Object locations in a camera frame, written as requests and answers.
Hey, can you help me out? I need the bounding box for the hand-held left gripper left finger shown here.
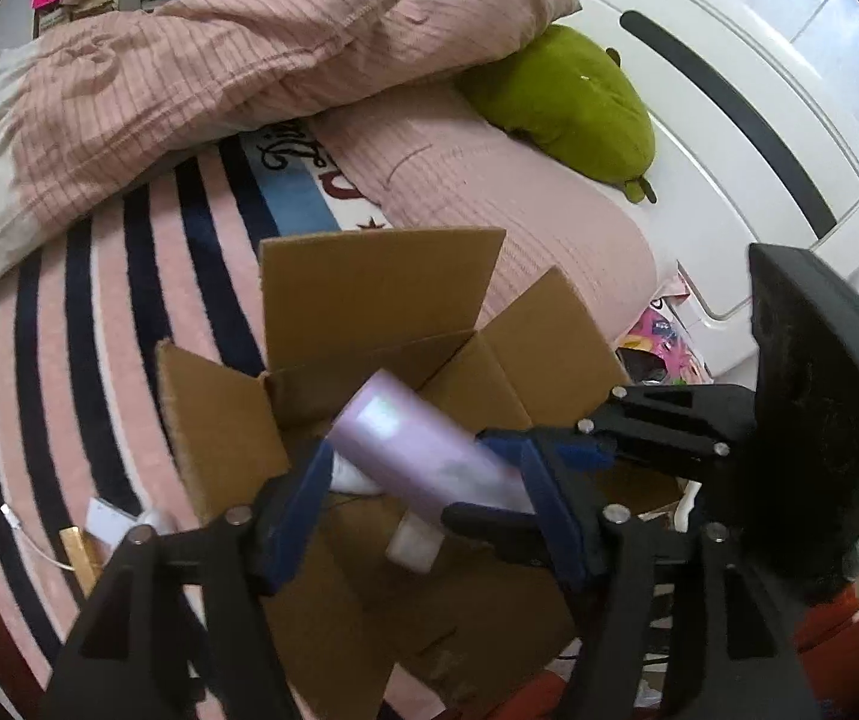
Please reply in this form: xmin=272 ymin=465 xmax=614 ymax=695
xmin=40 ymin=439 xmax=341 ymax=720

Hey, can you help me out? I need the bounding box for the colourful pink package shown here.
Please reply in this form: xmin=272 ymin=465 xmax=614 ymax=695
xmin=615 ymin=306 xmax=710 ymax=389

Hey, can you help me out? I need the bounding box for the brown cardboard box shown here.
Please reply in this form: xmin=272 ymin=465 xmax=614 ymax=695
xmin=155 ymin=227 xmax=684 ymax=720

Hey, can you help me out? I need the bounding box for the gold rectangular bar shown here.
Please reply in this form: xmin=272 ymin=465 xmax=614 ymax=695
xmin=58 ymin=526 xmax=103 ymax=595

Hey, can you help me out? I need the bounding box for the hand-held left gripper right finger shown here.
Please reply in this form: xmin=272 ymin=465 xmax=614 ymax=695
xmin=518 ymin=439 xmax=824 ymax=720

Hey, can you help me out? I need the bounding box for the lilac cylindrical bottle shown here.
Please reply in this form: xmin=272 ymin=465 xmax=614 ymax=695
xmin=328 ymin=370 xmax=534 ymax=524

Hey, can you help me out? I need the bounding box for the small white card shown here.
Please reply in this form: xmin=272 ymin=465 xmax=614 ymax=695
xmin=86 ymin=498 xmax=140 ymax=545

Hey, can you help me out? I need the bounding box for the white crumpled item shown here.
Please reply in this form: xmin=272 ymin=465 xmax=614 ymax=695
xmin=331 ymin=454 xmax=387 ymax=497

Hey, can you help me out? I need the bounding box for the pink ribbed pillow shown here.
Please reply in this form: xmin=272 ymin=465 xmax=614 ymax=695
xmin=316 ymin=81 xmax=660 ymax=365

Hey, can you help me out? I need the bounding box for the white bed headboard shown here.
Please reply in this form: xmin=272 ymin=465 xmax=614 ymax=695
xmin=373 ymin=0 xmax=859 ymax=385

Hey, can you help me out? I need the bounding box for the pink navy striped blanket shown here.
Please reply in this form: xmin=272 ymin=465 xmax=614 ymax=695
xmin=0 ymin=124 xmax=401 ymax=691

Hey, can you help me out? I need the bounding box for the white charging cable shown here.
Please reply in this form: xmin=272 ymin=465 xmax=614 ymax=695
xmin=0 ymin=502 xmax=95 ymax=575

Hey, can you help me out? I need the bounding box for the small white bottle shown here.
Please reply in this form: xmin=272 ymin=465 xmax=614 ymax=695
xmin=386 ymin=511 xmax=447 ymax=575

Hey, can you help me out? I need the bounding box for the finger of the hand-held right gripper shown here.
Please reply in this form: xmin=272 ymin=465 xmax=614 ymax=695
xmin=476 ymin=382 xmax=759 ymax=482
xmin=440 ymin=502 xmax=561 ymax=569

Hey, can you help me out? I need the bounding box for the red cloth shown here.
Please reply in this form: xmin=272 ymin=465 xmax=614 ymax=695
xmin=485 ymin=589 xmax=859 ymax=720

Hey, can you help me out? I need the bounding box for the green plush toy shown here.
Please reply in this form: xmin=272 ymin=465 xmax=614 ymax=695
xmin=458 ymin=23 xmax=660 ymax=206

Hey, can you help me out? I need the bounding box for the pink striped quilt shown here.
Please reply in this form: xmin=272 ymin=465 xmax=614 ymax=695
xmin=0 ymin=0 xmax=582 ymax=325

